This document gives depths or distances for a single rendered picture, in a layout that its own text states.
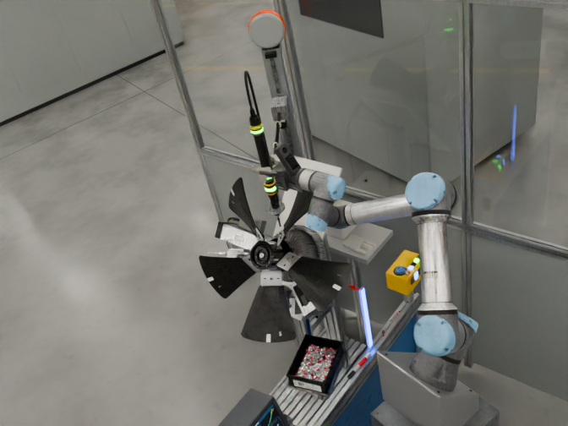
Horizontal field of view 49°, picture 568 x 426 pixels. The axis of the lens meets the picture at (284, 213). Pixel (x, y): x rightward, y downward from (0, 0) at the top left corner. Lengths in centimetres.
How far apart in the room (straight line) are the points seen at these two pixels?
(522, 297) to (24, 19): 595
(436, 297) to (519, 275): 113
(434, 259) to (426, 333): 22
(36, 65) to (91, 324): 390
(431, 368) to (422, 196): 53
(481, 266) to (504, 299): 20
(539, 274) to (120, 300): 279
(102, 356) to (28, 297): 98
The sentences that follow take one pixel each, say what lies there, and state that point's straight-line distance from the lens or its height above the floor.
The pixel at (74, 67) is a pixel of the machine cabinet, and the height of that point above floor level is 29.
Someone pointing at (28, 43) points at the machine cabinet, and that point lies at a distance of 756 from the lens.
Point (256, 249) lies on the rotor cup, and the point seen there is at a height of 123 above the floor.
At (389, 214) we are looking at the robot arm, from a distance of 211.
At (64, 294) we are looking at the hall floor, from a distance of 480.
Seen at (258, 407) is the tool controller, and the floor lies 125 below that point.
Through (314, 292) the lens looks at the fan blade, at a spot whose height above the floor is 115.
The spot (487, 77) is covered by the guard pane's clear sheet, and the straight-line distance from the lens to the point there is 248.
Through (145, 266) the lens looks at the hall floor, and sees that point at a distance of 470.
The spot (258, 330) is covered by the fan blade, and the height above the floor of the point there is 97.
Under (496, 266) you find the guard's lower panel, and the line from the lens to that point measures 300.
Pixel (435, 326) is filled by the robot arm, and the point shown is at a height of 146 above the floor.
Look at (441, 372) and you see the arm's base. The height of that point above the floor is 125.
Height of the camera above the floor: 286
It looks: 37 degrees down
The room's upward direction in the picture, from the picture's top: 13 degrees counter-clockwise
